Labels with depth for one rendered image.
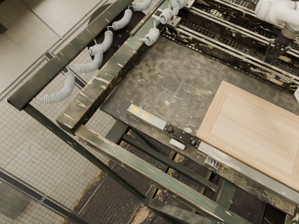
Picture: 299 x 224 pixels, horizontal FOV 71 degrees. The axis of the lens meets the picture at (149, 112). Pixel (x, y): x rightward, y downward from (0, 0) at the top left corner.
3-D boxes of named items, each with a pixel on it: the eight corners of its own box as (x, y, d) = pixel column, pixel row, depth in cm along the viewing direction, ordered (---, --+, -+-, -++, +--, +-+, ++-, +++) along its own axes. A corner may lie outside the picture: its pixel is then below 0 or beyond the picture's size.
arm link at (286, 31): (288, 17, 114) (281, 26, 119) (285, 26, 110) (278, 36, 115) (305, 24, 112) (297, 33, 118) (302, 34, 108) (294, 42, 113)
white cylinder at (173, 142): (168, 143, 110) (182, 151, 109) (169, 141, 108) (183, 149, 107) (171, 139, 112) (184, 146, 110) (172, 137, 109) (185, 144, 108)
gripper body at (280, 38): (297, 33, 117) (286, 46, 125) (282, 27, 118) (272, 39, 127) (294, 41, 114) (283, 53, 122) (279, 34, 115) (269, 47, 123)
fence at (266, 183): (295, 206, 101) (301, 205, 97) (127, 114, 117) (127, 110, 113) (296, 196, 103) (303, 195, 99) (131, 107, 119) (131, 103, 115)
